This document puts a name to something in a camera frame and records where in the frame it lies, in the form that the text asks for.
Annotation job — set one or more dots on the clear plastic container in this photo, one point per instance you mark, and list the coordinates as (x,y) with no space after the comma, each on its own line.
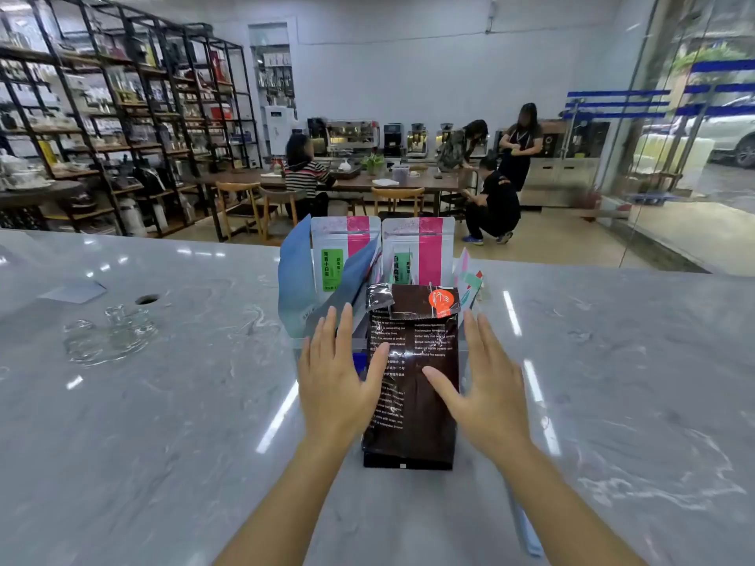
(401,173)

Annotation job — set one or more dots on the person's left forearm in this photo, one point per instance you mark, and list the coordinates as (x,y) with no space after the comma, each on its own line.
(283,512)

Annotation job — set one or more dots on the dark round table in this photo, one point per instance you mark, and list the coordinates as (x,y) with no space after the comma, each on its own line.
(35,194)

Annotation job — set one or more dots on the person's left hand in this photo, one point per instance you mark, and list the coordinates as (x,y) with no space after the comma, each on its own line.
(330,383)

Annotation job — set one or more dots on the white wall niche shelf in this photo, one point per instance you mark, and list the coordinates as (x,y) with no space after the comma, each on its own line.
(274,70)

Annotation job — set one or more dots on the white paper card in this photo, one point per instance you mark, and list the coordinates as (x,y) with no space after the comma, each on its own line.
(74,291)

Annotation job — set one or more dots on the grey blue pouch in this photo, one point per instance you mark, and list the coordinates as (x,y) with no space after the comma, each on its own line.
(348,282)

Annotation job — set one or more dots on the light blue sealing clip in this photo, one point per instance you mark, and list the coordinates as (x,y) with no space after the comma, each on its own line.
(522,518)

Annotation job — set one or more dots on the white floor air conditioner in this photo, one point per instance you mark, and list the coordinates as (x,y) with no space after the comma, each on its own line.
(278,129)

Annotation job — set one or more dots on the white tea set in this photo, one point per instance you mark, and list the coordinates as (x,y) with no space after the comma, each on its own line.
(20,170)

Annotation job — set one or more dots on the white teapot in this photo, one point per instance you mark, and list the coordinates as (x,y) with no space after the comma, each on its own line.
(345,167)

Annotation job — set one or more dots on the wooden chair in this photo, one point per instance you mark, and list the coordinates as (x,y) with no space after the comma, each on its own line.
(398,194)
(283,197)
(236,188)

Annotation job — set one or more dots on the black metal display shelving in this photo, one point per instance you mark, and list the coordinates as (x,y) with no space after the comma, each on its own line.
(59,58)
(203,82)

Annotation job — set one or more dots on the brown topped appliance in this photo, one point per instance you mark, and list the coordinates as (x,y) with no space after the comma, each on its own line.
(560,141)

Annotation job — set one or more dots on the black box appliance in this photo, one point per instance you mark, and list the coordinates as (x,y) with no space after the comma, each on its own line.
(596,140)

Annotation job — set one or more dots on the clear plastic storage box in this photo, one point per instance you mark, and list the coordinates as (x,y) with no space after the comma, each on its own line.
(358,346)

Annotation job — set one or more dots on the green potted plant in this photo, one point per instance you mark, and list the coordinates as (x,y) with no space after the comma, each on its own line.
(373,163)

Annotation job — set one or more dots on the dark brown coffee bag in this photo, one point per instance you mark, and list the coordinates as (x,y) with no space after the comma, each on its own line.
(413,418)

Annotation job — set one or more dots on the large light blue pouch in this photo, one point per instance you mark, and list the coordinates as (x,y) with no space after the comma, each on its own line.
(295,277)

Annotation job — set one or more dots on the person's right forearm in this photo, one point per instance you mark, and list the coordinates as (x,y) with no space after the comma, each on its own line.
(560,512)

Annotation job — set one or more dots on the white pink tea pouch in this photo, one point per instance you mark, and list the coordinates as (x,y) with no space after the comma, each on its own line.
(413,235)
(333,235)

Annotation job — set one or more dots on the black coffee machine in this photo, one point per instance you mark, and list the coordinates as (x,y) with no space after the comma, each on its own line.
(393,141)

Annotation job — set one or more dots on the white car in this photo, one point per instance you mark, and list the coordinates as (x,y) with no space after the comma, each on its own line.
(719,132)

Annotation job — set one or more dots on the long dark wooden table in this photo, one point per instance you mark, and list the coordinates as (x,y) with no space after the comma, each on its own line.
(354,182)

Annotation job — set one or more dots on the white tall canister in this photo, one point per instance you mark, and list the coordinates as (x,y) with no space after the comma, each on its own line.
(132,218)

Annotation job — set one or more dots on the pink green sachets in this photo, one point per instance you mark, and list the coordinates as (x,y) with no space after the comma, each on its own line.
(469,282)

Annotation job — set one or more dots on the silver espresso machine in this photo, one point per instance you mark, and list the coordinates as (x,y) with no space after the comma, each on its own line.
(353,135)

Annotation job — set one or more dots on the blue striped glass door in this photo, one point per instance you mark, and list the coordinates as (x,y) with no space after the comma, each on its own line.
(619,104)

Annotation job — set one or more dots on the white paper sheet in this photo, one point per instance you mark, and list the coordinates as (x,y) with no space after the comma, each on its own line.
(385,182)

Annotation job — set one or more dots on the person's right hand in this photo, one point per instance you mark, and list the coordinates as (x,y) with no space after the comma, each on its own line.
(495,400)

